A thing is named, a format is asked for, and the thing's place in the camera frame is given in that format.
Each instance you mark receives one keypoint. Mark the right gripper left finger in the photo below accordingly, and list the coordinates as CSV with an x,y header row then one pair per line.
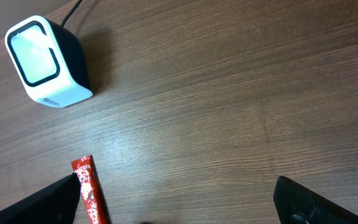
x,y
55,204

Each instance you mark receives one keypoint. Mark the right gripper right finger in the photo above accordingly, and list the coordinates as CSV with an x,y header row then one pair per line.
x,y
295,203

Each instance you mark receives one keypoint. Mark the red coffee stick sachet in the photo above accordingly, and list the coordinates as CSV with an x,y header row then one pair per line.
x,y
89,189

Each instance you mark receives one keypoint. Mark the white barcode scanner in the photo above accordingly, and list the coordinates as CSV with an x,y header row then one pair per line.
x,y
50,62

